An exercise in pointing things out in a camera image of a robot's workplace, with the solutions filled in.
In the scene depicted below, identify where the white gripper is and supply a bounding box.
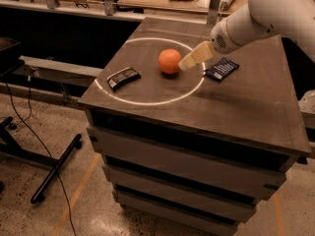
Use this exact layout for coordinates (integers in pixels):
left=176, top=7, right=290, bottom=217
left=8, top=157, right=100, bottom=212
left=178, top=3, right=278, bottom=71

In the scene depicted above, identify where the orange fruit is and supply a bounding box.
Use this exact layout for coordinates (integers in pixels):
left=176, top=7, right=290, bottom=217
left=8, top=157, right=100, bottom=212
left=157, top=49, right=182, bottom=75

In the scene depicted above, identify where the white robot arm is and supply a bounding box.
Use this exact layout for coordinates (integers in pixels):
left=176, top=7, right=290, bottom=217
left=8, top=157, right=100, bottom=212
left=179, top=0, right=315, bottom=71

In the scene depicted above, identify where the black rxbar chocolate bar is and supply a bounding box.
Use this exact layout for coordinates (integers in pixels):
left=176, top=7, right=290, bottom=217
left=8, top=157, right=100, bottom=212
left=107, top=67, right=141, bottom=91

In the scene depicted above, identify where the grey drawer cabinet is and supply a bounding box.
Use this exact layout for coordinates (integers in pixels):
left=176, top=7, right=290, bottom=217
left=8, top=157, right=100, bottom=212
left=80, top=18, right=310, bottom=236

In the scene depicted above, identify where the dark chair seat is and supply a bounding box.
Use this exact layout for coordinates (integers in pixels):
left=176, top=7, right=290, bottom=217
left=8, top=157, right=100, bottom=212
left=0, top=37, right=25, bottom=79

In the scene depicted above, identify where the metal railing frame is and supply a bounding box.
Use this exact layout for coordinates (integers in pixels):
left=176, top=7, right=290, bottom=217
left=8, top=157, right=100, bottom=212
left=0, top=0, right=250, bottom=27

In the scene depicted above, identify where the black floor cable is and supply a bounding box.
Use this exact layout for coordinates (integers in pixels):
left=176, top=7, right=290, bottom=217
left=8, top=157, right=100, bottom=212
left=4, top=67, right=78, bottom=236

